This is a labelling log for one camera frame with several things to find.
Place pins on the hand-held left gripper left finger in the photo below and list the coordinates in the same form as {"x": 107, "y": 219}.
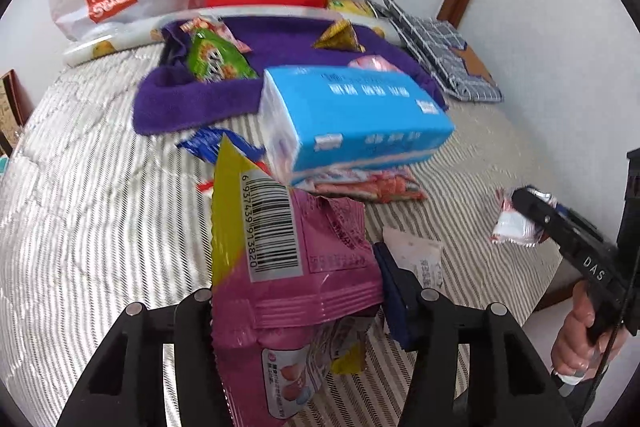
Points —
{"x": 195, "y": 322}

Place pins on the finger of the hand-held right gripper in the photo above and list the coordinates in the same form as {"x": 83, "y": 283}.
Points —
{"x": 562, "y": 211}
{"x": 532, "y": 212}

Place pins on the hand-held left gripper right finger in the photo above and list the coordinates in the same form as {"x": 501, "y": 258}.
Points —
{"x": 395, "y": 302}

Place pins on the small white silver snack packet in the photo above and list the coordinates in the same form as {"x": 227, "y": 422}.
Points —
{"x": 515, "y": 227}

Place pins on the white pink snack packet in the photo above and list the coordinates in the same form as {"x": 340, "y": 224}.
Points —
{"x": 420, "y": 257}

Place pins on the large pink yellow snack packet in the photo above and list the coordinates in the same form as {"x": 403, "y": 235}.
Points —
{"x": 280, "y": 257}

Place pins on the orange red snack packet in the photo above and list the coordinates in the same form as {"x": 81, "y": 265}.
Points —
{"x": 385, "y": 187}

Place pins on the dark blue snack packet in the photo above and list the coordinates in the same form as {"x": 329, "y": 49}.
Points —
{"x": 210, "y": 142}

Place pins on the small pink snack packet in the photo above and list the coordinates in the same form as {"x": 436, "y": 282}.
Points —
{"x": 372, "y": 63}

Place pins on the purple towel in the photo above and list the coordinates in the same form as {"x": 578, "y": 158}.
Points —
{"x": 200, "y": 102}

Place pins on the yellow triangular snack packet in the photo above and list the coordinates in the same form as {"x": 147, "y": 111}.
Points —
{"x": 340, "y": 38}

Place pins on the green snack packet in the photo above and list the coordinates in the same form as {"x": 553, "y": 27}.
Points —
{"x": 215, "y": 57}

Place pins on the person's right forearm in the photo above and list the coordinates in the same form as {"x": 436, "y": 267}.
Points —
{"x": 610, "y": 407}

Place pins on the person's right hand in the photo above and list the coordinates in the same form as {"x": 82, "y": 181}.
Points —
{"x": 570, "y": 337}

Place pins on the brown wooden baseboard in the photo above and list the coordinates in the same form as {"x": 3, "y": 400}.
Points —
{"x": 550, "y": 301}

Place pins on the blue tissue pack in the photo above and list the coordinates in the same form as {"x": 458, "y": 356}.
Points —
{"x": 350, "y": 122}

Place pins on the grey checked cloth with star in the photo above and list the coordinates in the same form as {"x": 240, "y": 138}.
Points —
{"x": 440, "y": 42}

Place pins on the yellow snack bag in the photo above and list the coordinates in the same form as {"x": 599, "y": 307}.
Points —
{"x": 350, "y": 6}

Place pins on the fruit print paper roll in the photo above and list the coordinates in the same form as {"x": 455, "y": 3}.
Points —
{"x": 100, "y": 49}

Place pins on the brown picture frame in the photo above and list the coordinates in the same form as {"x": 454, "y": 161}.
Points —
{"x": 10, "y": 107}

